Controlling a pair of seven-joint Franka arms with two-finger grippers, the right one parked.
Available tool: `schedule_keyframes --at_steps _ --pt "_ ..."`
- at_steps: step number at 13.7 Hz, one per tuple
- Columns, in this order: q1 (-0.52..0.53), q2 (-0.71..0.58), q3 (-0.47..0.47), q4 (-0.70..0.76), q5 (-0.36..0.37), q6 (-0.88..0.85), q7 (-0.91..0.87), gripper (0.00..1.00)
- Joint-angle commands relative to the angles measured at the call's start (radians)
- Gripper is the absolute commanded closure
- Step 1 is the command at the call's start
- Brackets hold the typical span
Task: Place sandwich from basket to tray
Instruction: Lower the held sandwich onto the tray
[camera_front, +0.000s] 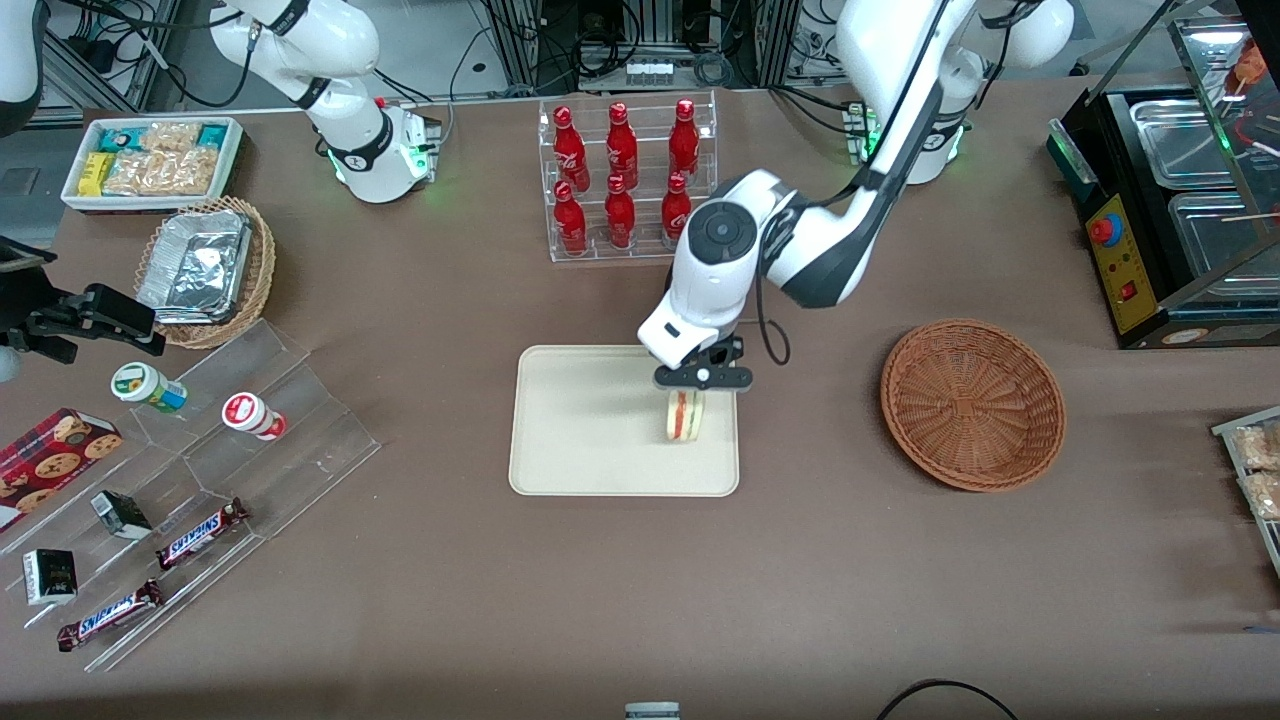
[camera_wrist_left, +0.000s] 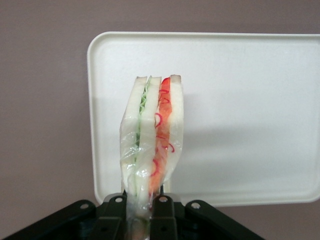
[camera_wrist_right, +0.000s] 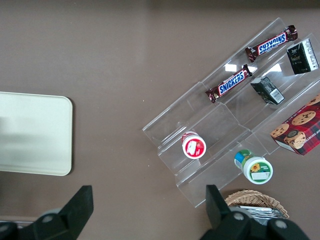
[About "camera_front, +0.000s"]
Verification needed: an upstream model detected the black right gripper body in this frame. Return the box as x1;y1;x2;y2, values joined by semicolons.
0;236;83;364

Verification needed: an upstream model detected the triangular sandwich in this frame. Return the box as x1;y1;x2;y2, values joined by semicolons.
664;390;707;444

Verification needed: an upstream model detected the cream rectangular tray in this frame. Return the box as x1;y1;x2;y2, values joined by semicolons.
508;345;741;498

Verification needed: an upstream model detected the light wicker basket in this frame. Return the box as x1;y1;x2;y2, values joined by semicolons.
133;196;277;350

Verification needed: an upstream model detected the brown round wicker basket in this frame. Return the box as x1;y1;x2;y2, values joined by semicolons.
880;318;1067;493

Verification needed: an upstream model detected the grey metal snack tray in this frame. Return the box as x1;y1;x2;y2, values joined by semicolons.
1210;405;1280;581

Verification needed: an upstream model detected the green label yogurt bottle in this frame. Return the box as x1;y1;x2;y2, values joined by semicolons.
110;362;189;415

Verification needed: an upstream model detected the silver foil container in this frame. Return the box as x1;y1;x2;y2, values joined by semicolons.
137;208;254;326

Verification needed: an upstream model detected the clear acrylic bottle rack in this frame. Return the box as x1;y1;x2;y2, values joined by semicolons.
538;90;719;264

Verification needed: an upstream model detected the red cola bottle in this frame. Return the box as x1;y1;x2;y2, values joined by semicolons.
553;106;591;193
661;172;694;248
668;98;702;183
604;175;638;251
553;180;589;256
605;102;640;189

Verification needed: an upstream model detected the clear bag of crackers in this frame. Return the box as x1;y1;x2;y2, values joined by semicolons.
165;146;222;197
140;121;202;154
101;150;172;197

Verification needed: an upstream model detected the red plaid cookie box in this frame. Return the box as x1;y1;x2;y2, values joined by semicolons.
0;407;124;534

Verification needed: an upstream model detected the red label yogurt bottle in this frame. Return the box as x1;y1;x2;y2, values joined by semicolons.
221;392;288;442

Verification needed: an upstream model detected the small black box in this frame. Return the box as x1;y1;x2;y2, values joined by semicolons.
22;548;79;607
90;490;153;541

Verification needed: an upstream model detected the white snack bin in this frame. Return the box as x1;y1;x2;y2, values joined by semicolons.
60;116;246;214

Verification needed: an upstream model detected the clear acrylic stepped display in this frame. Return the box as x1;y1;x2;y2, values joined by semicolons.
0;318;383;673

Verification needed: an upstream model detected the snickers chocolate bar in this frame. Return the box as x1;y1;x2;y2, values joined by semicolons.
56;579;166;653
155;498;251;572

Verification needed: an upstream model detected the black food warmer cabinet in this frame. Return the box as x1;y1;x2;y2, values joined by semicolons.
1045;0;1280;351

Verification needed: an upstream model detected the steel pan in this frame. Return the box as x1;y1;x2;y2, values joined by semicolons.
1168;190;1280;283
1130;98;1239;192

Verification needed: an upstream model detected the clear bag of pastries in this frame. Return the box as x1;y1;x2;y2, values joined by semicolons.
1232;421;1280;472
1240;470;1280;522

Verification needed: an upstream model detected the dark left wrist camera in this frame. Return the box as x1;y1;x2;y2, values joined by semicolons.
654;362;754;394

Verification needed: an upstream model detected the black cable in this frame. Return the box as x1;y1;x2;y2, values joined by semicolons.
877;679;1021;720

